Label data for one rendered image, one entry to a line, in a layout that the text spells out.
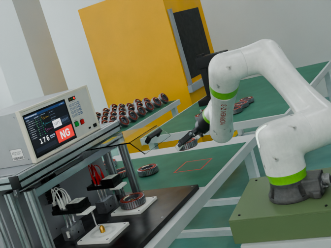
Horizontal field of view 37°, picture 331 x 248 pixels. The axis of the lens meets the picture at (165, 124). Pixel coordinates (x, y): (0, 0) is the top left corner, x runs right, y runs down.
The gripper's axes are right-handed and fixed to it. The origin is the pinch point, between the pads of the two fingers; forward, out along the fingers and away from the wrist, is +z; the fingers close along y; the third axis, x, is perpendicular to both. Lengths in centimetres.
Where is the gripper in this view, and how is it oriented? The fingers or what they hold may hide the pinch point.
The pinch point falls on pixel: (186, 143)
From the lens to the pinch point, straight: 255.9
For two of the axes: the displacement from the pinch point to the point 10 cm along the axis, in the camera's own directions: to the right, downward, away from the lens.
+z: -4.1, 5.1, 7.6
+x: 5.5, 8.0, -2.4
